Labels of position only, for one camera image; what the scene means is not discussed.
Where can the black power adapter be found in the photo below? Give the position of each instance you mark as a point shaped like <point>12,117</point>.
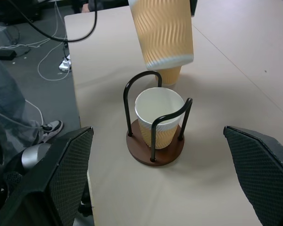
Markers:
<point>5,54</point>

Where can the orange ribbed paper cup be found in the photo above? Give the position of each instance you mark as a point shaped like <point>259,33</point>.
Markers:
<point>162,33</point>
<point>171,75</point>
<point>155,103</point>

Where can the white power strip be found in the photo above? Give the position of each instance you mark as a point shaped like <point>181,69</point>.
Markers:
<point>64,64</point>

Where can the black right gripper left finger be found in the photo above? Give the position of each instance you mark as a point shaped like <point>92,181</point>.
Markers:
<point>61,174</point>

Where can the grey and black sneaker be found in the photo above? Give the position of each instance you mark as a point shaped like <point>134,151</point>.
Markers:
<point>53,128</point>

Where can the silver robot body part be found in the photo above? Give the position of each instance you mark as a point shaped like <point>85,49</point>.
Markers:
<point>34,156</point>

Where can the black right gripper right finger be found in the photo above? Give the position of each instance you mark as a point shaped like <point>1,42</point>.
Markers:
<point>261,174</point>

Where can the person's leg in jeans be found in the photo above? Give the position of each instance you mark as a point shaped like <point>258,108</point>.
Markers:
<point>7,99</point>

